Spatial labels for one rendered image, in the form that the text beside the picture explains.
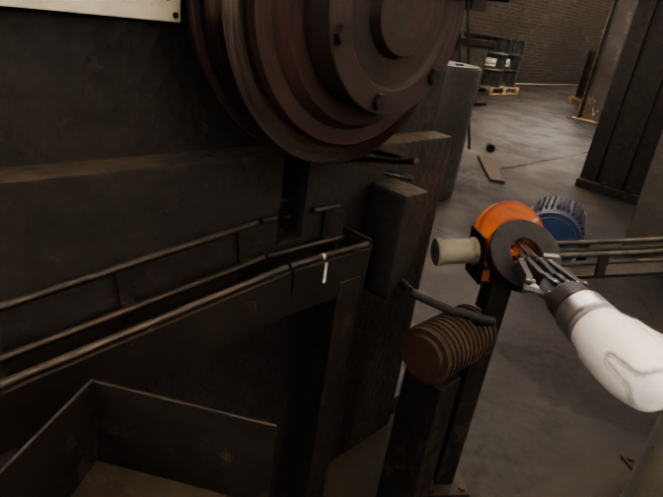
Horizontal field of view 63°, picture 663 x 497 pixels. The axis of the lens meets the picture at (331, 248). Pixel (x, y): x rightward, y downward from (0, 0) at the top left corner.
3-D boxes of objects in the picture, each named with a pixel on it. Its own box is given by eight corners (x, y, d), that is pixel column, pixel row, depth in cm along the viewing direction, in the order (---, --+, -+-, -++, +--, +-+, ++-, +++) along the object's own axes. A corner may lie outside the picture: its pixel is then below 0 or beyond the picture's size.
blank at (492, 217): (496, 285, 118) (503, 286, 115) (459, 226, 118) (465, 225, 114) (551, 248, 121) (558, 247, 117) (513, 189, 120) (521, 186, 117)
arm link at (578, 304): (611, 351, 91) (590, 330, 96) (630, 307, 87) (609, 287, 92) (562, 351, 89) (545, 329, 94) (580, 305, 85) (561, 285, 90)
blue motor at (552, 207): (508, 265, 283) (527, 204, 269) (523, 234, 331) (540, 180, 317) (570, 284, 272) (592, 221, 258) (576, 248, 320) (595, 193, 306)
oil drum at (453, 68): (354, 180, 388) (375, 50, 352) (405, 172, 428) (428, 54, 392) (419, 207, 351) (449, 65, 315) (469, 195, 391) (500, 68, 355)
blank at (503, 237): (485, 290, 110) (491, 285, 107) (481, 221, 116) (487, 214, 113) (557, 297, 111) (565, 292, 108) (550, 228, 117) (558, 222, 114)
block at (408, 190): (349, 282, 119) (366, 178, 109) (373, 274, 124) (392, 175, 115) (385, 304, 112) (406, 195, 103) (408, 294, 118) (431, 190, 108)
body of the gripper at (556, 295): (548, 326, 94) (524, 298, 102) (591, 327, 95) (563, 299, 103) (561, 290, 90) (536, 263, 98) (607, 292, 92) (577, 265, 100)
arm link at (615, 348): (552, 346, 88) (611, 366, 92) (610, 415, 74) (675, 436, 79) (593, 294, 84) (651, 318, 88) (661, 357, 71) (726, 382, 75)
